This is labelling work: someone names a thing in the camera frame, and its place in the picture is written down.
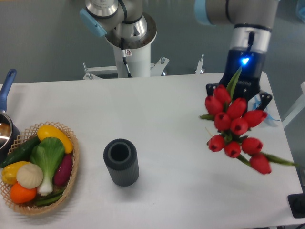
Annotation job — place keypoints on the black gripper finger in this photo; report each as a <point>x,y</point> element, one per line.
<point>265,99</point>
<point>210,88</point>

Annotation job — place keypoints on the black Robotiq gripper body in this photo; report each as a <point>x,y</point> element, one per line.
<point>251,63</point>

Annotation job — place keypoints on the red tulip bouquet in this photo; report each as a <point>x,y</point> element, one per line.
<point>232,121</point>

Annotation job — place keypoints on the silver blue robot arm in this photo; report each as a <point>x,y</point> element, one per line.
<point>130,31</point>

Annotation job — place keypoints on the black device at edge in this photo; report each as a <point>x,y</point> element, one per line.
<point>297,205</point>

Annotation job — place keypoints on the dark grey ribbed vase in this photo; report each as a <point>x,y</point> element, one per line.
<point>120,157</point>

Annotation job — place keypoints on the yellow squash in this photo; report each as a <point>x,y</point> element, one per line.
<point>51,131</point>

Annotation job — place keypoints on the purple sweet potato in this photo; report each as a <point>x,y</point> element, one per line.
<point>63,172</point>

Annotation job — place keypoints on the green bok choy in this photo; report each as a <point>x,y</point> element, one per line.
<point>47,155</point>

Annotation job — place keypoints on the dark green cucumber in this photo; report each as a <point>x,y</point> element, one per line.
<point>21,153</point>

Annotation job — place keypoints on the cream white garlic bulb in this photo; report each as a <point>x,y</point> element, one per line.
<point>29,176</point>

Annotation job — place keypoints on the green bean pods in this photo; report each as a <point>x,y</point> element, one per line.
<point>49,199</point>

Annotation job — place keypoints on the woven wicker basket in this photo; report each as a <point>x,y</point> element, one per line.
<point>29,208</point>

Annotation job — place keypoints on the yellow bell pepper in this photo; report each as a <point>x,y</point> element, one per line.
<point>9,173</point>

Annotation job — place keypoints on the orange fruit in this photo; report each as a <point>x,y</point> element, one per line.
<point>20,194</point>

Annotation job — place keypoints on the white metal frame right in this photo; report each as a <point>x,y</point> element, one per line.
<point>295,109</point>

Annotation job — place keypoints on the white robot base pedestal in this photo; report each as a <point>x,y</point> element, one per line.
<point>129,63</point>

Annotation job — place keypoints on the blue handled saucepan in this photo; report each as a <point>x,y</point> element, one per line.
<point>8,131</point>

